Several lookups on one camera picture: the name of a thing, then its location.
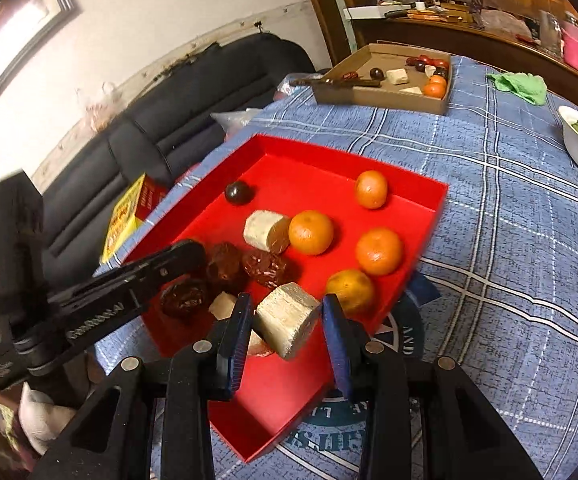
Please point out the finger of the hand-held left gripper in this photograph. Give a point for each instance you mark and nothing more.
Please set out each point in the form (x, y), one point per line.
(179, 260)

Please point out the white flat box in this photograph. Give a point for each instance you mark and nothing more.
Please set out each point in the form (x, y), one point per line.
(369, 11)

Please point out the yellow and red box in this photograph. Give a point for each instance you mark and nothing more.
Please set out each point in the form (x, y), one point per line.
(121, 220)

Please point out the wooden cabinet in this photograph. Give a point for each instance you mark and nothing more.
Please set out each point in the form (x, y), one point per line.
(419, 35)

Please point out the clear plastic bag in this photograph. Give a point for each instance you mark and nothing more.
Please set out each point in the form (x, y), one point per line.
(504, 22)
(234, 122)

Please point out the orange tangerine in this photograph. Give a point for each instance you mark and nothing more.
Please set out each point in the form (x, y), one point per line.
(351, 290)
(435, 91)
(371, 189)
(379, 251)
(310, 231)
(438, 80)

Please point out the cardboard box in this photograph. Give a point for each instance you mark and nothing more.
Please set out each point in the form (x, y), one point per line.
(384, 102)

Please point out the pink bottle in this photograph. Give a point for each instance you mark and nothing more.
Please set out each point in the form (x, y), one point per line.
(574, 50)

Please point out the glass jar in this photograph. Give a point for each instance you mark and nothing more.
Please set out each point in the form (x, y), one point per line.
(551, 35)

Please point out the small red fruit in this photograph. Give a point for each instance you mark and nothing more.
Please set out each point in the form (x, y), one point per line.
(421, 59)
(440, 63)

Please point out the black sofa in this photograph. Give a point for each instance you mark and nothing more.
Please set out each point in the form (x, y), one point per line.
(194, 90)

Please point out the red tray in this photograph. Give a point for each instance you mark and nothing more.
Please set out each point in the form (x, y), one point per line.
(294, 170)

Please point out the wrinkled red date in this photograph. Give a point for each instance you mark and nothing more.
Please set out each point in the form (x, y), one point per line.
(266, 267)
(350, 76)
(184, 300)
(226, 267)

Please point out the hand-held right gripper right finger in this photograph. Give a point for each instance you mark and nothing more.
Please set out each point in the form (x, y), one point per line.
(336, 355)

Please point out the framed wall picture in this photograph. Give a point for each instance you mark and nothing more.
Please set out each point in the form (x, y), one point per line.
(19, 20)

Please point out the person's left hand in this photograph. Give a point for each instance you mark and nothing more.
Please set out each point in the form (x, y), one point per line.
(44, 417)

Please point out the green cloth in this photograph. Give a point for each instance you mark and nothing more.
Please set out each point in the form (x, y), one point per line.
(519, 87)

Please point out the blue plaid tablecloth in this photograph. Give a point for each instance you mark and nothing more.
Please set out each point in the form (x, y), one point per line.
(494, 210)

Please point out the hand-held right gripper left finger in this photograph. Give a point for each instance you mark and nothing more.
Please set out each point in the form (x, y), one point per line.
(236, 355)

